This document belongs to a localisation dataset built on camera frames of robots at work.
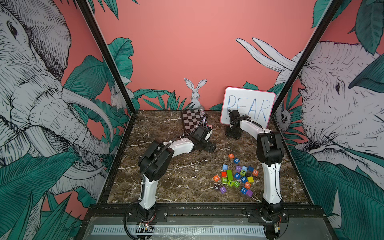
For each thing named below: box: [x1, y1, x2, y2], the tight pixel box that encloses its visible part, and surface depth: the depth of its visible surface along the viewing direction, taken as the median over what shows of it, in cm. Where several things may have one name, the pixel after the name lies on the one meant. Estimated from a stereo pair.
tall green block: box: [226, 170, 234, 181], surface depth 90 cm
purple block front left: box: [219, 186, 227, 194], surface depth 83 cm
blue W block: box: [240, 176, 248, 184], surface depth 87 cm
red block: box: [221, 171, 228, 178], surface depth 90 cm
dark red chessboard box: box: [181, 109, 202, 136], surface depth 116 cm
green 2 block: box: [221, 177, 228, 184], surface depth 86 cm
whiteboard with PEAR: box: [220, 87, 276, 129], surface depth 106 cm
